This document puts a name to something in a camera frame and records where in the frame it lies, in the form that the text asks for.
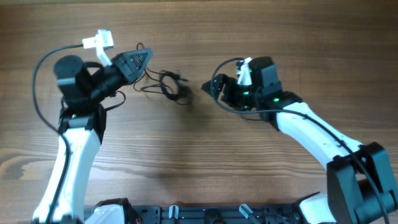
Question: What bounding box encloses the black cable bundle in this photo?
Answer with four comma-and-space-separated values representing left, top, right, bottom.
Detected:
132, 42, 192, 106

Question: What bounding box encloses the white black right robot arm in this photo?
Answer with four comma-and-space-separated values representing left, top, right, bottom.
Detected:
202, 57, 397, 223

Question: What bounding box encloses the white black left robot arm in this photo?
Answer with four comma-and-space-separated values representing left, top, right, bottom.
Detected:
32, 48, 152, 223

